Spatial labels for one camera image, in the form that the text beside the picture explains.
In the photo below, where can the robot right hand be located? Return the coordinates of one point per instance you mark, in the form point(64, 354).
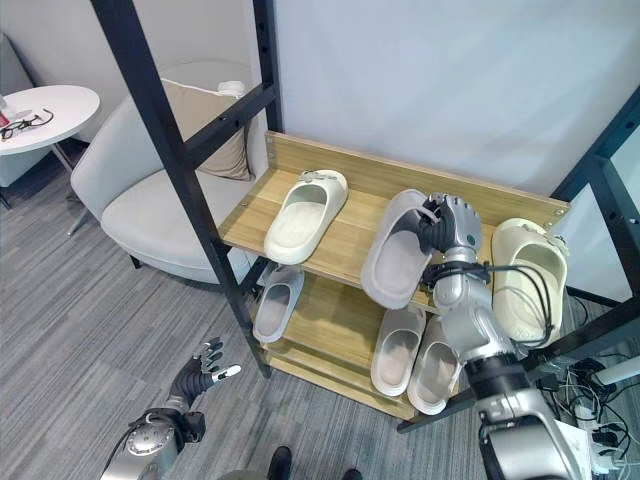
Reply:
point(452, 226)

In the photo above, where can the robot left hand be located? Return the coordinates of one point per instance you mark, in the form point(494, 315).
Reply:
point(197, 374)

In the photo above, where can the grey slipper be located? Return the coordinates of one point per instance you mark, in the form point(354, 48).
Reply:
point(395, 252)
point(276, 304)

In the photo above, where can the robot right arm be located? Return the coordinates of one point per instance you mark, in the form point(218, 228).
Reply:
point(492, 370)

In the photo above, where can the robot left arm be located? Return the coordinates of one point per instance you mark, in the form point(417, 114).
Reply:
point(150, 440)

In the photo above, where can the wooden shoe rack shelf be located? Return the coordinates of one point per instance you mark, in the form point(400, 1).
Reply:
point(335, 330)
point(395, 200)

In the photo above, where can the robot dark foot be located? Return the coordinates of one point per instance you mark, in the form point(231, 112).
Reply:
point(280, 462)
point(352, 474)

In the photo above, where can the white slipper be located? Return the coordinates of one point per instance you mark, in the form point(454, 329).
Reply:
point(433, 372)
point(397, 350)

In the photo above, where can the light grey armchair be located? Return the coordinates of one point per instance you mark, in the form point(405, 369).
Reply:
point(150, 200)

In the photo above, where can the beige cushion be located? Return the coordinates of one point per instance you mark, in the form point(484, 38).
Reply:
point(217, 132)

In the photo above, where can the white power strip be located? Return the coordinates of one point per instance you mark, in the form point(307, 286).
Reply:
point(600, 430)

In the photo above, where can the round white side table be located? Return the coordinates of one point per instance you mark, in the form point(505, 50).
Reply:
point(40, 117)

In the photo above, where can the black eyeglasses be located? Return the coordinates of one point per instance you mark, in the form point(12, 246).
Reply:
point(25, 124)

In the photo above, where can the red and white item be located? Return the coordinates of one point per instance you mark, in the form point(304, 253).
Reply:
point(4, 112)

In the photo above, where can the black metal rack frame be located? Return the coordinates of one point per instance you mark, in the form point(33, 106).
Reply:
point(195, 165)

